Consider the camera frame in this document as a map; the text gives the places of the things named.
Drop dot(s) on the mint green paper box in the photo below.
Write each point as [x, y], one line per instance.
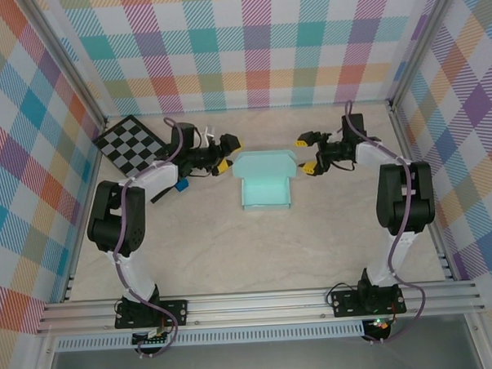
[264, 192]

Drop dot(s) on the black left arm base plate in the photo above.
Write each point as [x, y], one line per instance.
[176, 312]

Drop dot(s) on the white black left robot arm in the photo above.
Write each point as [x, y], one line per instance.
[117, 223]

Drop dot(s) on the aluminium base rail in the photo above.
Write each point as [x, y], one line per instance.
[255, 308]

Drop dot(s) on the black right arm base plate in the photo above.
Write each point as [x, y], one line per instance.
[345, 304]

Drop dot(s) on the small blue block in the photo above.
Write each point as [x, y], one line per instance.
[182, 185]

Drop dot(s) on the black grey checkerboard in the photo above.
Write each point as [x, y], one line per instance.
[130, 144]

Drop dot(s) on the aluminium frame post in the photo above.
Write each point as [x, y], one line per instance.
[67, 57]
[423, 42]

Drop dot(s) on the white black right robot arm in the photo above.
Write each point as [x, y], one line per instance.
[406, 202]

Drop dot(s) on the aluminium side rail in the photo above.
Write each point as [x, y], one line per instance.
[440, 245]
[82, 224]

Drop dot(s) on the small circuit board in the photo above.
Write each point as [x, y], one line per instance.
[154, 333]
[378, 325]

